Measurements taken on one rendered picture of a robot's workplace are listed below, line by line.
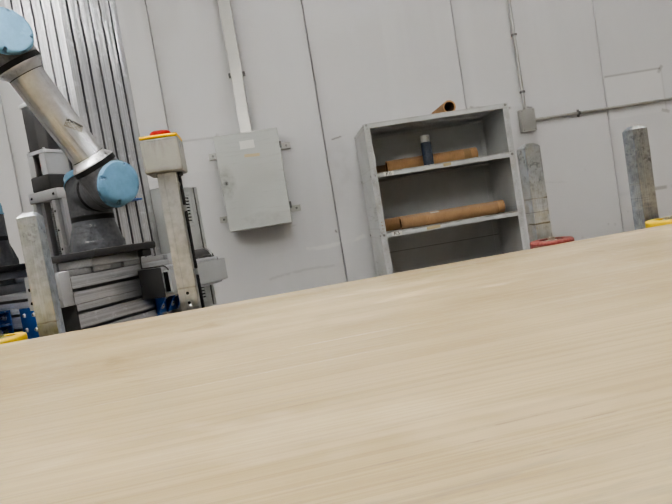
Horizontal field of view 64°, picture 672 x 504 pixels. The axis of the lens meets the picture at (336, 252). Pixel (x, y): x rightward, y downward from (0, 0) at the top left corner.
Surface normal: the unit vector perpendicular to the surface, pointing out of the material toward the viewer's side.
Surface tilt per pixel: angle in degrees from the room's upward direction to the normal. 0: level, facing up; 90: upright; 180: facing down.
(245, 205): 90
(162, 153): 90
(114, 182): 97
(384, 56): 90
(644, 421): 0
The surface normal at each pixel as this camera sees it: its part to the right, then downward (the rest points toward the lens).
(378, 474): -0.16, -0.99
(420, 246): 0.08, 0.04
